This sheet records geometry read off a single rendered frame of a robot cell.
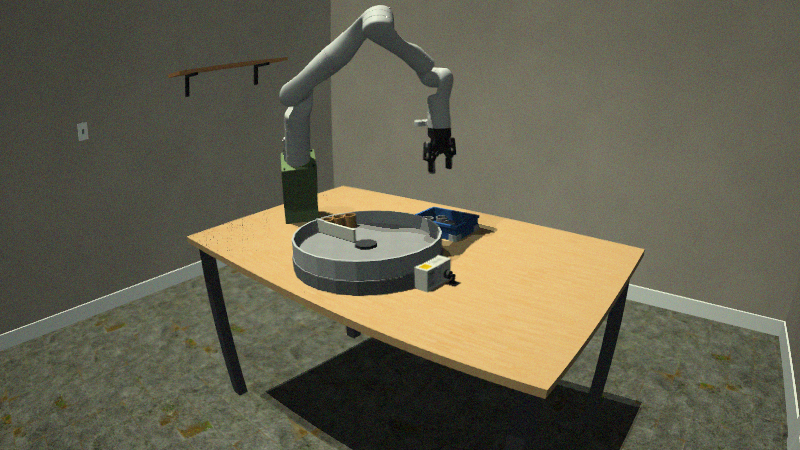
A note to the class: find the blue crate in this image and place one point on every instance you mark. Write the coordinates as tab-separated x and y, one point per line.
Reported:
469	224

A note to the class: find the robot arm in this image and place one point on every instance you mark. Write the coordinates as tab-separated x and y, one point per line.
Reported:
378	26

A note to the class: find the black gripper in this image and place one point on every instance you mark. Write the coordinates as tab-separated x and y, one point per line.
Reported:
437	143

